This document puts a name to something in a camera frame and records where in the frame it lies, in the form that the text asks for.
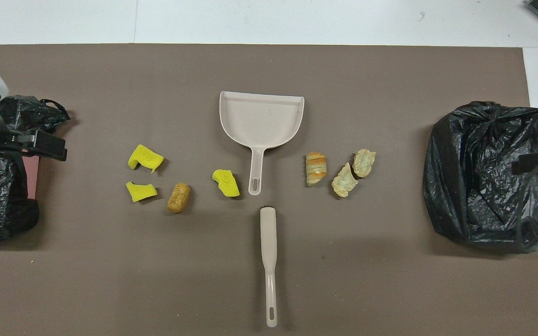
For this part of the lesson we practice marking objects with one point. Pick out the notched yellow sponge piece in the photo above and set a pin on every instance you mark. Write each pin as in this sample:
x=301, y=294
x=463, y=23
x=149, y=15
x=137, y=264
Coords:
x=140, y=156

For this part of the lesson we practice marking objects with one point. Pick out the wedge yellow sponge piece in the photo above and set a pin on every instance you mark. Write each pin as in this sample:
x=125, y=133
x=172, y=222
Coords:
x=140, y=191

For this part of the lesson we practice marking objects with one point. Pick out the brown toy bread roll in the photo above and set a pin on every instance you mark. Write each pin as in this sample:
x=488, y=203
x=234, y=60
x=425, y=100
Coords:
x=178, y=198

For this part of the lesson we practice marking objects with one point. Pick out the pale toy dumpling pastry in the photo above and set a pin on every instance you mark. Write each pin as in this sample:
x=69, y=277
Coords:
x=364, y=162
x=343, y=183

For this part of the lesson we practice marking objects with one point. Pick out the embossed yellow sponge piece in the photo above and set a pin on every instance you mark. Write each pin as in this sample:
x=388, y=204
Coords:
x=226, y=183

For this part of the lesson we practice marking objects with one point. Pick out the beige plastic dustpan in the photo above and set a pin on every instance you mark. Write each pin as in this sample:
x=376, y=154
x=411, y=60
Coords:
x=259, y=121

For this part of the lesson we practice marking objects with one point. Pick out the orange striped toy croissant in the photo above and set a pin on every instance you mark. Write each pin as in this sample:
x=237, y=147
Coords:
x=316, y=169

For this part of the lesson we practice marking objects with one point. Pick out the beige hand brush black bristles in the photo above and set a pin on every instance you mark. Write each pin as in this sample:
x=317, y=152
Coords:
x=268, y=233

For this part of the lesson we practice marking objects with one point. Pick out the pink plastic bin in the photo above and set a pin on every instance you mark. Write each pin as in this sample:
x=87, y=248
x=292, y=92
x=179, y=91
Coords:
x=31, y=179

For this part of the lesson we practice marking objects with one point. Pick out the brown table mat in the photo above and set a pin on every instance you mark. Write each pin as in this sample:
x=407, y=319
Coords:
x=250, y=70

